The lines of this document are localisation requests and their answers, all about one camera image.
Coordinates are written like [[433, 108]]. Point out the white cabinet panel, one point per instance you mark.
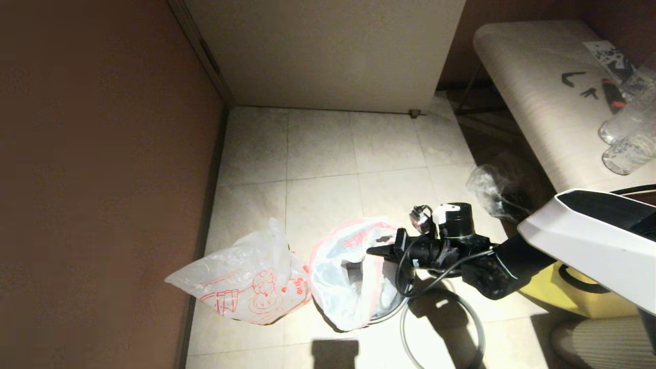
[[328, 51]]

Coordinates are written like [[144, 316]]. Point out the small metal cabinet foot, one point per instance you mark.
[[414, 114]]

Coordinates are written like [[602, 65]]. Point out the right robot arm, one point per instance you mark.
[[594, 241]]

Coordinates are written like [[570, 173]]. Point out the black and red marker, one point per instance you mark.
[[612, 97]]

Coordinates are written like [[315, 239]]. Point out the dark metal table leg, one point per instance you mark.
[[467, 92]]

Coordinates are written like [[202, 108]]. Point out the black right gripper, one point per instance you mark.
[[435, 251]]

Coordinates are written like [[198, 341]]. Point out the ribbed beige cushion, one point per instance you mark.
[[610, 343]]

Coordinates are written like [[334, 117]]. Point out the crumpled clear plastic wrap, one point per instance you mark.
[[484, 187]]

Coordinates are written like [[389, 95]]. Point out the black trash bin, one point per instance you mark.
[[392, 310]]

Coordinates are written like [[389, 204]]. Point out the printed white card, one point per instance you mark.
[[608, 57]]

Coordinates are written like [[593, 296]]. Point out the used white bin liner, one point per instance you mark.
[[333, 302]]

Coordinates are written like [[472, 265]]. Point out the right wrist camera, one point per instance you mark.
[[453, 220]]

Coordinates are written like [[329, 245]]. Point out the light wood-grain table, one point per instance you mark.
[[538, 102]]

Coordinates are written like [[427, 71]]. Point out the yellow tote bag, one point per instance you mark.
[[584, 302]]

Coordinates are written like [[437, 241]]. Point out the clear red-print plastic bag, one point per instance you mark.
[[241, 277]]

